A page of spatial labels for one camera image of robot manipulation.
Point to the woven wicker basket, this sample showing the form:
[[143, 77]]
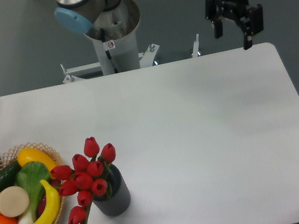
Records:
[[11, 156]]

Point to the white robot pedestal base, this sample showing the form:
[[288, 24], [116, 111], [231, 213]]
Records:
[[113, 36]]

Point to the beige round disc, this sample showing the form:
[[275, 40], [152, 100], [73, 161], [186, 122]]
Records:
[[14, 201]]

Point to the red fruit in basket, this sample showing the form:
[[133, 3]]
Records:
[[41, 206]]

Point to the grey ribbed vase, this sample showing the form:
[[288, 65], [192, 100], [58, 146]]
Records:
[[120, 198]]

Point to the green bok choy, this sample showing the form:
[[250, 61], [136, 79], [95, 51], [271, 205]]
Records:
[[29, 178]]

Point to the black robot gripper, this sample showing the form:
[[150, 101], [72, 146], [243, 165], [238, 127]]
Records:
[[248, 17]]

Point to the red tulip bouquet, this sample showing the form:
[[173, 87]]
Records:
[[89, 178]]

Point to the green cucumber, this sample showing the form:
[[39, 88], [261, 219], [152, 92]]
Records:
[[8, 174]]

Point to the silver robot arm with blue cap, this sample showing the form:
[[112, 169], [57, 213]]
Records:
[[91, 9]]

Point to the yellow banana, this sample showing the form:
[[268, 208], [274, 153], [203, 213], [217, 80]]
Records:
[[52, 204]]

